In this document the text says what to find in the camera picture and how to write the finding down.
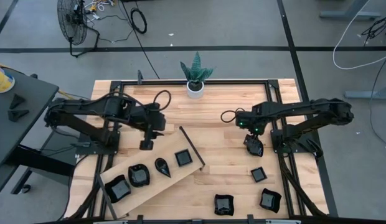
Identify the wooden shelf with black legs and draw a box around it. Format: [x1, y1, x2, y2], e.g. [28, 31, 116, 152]
[97, 126, 206, 220]

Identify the yellow tape roll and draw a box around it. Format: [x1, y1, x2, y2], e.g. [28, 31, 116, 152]
[0, 63, 16, 94]

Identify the power strip with cables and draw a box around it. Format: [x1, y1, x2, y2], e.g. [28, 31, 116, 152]
[83, 0, 118, 19]

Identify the grey desk leg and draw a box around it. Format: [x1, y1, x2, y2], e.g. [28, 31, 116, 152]
[319, 0, 382, 21]

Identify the wavy square black plate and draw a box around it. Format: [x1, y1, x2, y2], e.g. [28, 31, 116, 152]
[259, 187, 283, 214]
[214, 194, 235, 217]
[104, 174, 132, 205]

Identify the snake plant in white pot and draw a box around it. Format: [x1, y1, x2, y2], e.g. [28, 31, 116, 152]
[179, 51, 215, 100]

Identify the black controller box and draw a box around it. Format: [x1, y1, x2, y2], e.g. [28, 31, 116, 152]
[40, 130, 78, 177]

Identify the black cable bundle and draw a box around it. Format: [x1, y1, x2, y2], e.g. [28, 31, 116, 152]
[360, 9, 386, 40]

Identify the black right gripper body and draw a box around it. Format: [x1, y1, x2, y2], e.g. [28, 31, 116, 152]
[235, 101, 276, 136]

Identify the white floor cable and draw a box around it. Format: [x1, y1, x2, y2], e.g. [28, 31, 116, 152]
[332, 0, 386, 71]

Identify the black triangular spare part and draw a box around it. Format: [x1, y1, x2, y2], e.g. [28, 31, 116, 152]
[9, 93, 27, 110]
[7, 108, 30, 123]

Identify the black coiled floor cable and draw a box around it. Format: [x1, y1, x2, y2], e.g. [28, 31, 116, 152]
[118, 0, 161, 80]

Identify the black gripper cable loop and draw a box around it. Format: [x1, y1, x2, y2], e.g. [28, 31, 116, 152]
[220, 108, 243, 124]
[152, 90, 172, 112]

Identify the teardrop-shaped black plate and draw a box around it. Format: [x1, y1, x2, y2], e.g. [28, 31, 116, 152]
[154, 157, 172, 179]

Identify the small square black plate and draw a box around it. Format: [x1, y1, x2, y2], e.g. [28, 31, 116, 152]
[250, 166, 268, 184]
[174, 149, 194, 167]

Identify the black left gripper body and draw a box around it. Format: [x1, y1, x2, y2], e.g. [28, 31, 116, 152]
[130, 104, 167, 132]

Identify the leaf-shaped black plate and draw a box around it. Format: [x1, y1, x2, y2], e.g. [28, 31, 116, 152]
[243, 136, 265, 157]
[128, 163, 151, 188]

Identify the black floor fan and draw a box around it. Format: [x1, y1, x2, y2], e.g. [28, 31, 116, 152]
[57, 0, 100, 58]

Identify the black side table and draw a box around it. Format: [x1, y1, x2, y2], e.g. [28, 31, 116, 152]
[0, 67, 77, 200]

